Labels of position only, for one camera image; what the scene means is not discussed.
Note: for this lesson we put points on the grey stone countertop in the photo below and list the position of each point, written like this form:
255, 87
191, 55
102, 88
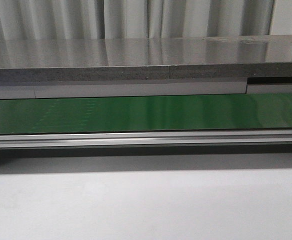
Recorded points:
78, 68

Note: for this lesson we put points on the aluminium conveyor frame rail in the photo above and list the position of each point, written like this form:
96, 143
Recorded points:
165, 138

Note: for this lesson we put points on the white pleated curtain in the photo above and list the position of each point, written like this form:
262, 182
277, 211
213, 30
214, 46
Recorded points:
115, 19

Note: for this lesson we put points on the green conveyor belt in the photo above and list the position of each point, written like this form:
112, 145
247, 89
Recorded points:
146, 113

